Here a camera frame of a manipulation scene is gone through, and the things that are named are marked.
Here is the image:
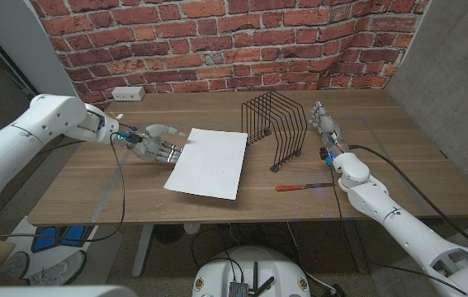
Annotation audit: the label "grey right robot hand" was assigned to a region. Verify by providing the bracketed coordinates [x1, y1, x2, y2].
[307, 101, 348, 160]

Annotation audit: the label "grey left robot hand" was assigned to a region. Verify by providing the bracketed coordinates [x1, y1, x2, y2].
[125, 123, 187, 165]

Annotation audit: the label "white paper file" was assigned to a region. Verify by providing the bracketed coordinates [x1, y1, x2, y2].
[163, 127, 248, 201]

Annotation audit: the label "white power strip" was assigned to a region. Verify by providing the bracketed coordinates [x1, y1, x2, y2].
[111, 86, 146, 102]

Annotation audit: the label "white table leg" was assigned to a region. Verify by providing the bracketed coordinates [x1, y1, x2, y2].
[131, 224, 155, 278]

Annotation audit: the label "red brick printed backdrop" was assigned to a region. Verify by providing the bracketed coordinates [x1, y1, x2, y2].
[29, 0, 431, 119]

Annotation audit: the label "white floor mat blue shapes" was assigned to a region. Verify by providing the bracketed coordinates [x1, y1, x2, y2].
[6, 216, 124, 285]

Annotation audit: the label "white robot torso base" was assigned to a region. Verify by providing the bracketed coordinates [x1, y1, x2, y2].
[191, 246, 312, 297]

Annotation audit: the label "grey sneaker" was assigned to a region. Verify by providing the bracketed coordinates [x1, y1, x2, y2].
[0, 251, 31, 280]
[26, 250, 88, 286]

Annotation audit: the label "black module with antennas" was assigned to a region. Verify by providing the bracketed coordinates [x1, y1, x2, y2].
[228, 260, 276, 297]

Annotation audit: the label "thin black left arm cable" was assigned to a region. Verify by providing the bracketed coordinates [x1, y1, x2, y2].
[0, 131, 126, 245]

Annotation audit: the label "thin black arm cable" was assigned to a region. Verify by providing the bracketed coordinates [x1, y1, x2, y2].
[0, 131, 126, 245]
[328, 163, 468, 295]

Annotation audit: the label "black wire file holder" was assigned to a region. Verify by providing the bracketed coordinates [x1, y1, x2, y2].
[240, 90, 308, 173]

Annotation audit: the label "knife with red handle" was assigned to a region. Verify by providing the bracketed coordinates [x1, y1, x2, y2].
[275, 182, 337, 192]

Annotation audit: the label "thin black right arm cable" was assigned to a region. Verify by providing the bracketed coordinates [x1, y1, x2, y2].
[328, 163, 468, 295]

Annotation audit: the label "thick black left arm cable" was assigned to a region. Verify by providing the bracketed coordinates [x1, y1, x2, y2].
[35, 139, 87, 157]

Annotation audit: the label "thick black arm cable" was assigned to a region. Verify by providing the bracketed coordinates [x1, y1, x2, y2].
[35, 139, 87, 157]
[347, 144, 468, 253]

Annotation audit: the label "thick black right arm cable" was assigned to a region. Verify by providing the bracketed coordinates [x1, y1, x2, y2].
[347, 144, 468, 253]

